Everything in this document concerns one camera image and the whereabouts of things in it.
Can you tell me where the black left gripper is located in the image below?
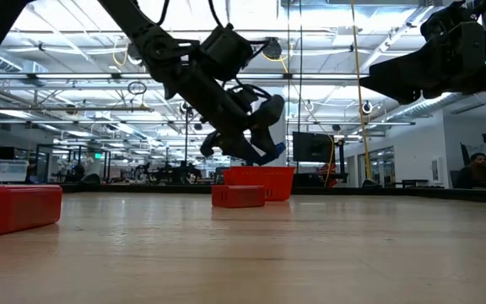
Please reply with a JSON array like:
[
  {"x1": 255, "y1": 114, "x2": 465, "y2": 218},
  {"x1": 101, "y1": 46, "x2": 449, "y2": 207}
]
[{"x1": 162, "y1": 62, "x2": 287, "y2": 166}]

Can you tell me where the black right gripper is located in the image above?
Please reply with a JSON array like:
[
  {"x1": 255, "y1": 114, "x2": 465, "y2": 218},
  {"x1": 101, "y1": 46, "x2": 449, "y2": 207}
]
[{"x1": 359, "y1": 0, "x2": 486, "y2": 106}]

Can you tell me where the red wall charger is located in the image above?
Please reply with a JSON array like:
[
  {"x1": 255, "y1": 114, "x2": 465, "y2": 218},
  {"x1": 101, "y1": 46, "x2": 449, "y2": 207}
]
[
  {"x1": 211, "y1": 184, "x2": 267, "y2": 209},
  {"x1": 0, "y1": 184, "x2": 63, "y2": 240}
]

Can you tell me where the red plastic bin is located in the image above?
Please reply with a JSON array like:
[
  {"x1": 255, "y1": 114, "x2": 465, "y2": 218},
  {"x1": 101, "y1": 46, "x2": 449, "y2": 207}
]
[{"x1": 223, "y1": 166, "x2": 297, "y2": 203}]

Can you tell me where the black monitor screen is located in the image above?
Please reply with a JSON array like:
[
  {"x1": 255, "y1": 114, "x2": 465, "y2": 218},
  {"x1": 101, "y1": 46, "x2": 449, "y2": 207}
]
[{"x1": 292, "y1": 131, "x2": 334, "y2": 164}]

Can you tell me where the person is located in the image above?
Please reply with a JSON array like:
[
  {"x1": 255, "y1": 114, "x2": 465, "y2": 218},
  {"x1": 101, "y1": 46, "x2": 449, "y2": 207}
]
[{"x1": 453, "y1": 152, "x2": 486, "y2": 190}]

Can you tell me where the clear plastic storage box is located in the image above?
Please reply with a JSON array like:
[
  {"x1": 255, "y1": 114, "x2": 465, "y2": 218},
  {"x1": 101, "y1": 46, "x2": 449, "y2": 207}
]
[{"x1": 0, "y1": 159, "x2": 30, "y2": 183}]

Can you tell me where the yellow hanging cable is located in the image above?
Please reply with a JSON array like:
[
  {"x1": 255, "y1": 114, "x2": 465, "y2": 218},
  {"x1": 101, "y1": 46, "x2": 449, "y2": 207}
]
[{"x1": 349, "y1": 0, "x2": 373, "y2": 182}]

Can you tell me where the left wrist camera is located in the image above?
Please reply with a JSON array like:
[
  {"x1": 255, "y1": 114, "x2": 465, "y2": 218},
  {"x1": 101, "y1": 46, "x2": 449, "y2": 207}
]
[{"x1": 198, "y1": 23, "x2": 256, "y2": 82}]

